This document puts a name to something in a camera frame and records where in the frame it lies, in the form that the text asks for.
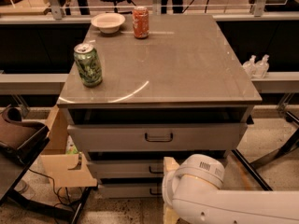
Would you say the grey drawer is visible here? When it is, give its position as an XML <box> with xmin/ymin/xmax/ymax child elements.
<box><xmin>67</xmin><ymin>123</ymin><xmax>247</xmax><ymax>152</ymax></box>
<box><xmin>98</xmin><ymin>183</ymin><xmax>162</xmax><ymax>199</ymax></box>
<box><xmin>87</xmin><ymin>160</ymin><xmax>164</xmax><ymax>179</ymax></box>

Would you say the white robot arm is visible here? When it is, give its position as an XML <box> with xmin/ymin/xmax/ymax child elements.
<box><xmin>162</xmin><ymin>154</ymin><xmax>299</xmax><ymax>224</ymax></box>

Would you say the grey bottom drawer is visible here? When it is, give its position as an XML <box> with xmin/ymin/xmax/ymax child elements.
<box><xmin>98</xmin><ymin>183</ymin><xmax>162</xmax><ymax>199</ymax></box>

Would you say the grey drawer cabinet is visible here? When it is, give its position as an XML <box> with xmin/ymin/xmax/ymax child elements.
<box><xmin>57</xmin><ymin>15</ymin><xmax>262</xmax><ymax>186</ymax></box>

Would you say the grey top drawer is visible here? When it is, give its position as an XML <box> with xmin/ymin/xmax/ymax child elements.
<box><xmin>67</xmin><ymin>123</ymin><xmax>247</xmax><ymax>152</ymax></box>

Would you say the cardboard box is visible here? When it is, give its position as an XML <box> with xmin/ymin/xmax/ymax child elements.
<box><xmin>41</xmin><ymin>105</ymin><xmax>97</xmax><ymax>188</ymax></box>

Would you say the black metal stand leg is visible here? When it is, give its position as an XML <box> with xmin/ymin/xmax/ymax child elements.
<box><xmin>232</xmin><ymin>109</ymin><xmax>299</xmax><ymax>192</ymax></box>

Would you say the clear pump bottle left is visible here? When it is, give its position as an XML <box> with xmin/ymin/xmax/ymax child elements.
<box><xmin>242</xmin><ymin>55</ymin><xmax>256</xmax><ymax>77</ymax></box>

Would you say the green soda can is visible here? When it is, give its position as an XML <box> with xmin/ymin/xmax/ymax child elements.
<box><xmin>74</xmin><ymin>43</ymin><xmax>102</xmax><ymax>87</ymax></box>

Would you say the black chair with cushion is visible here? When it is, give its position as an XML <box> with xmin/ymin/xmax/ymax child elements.
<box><xmin>0</xmin><ymin>105</ymin><xmax>49</xmax><ymax>203</ymax></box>

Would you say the grey metal railing shelf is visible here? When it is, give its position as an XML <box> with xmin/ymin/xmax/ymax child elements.
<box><xmin>0</xmin><ymin>74</ymin><xmax>67</xmax><ymax>95</ymax></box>

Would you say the orange soda can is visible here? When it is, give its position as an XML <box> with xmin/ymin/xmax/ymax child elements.
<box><xmin>133</xmin><ymin>7</ymin><xmax>150</xmax><ymax>39</ymax></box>

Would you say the white bowl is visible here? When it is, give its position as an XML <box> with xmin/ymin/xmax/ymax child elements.
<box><xmin>91</xmin><ymin>13</ymin><xmax>125</xmax><ymax>34</ymax></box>

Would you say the black floor cable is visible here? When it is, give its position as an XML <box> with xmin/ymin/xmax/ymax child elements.
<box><xmin>28</xmin><ymin>168</ymin><xmax>82</xmax><ymax>224</ymax></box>

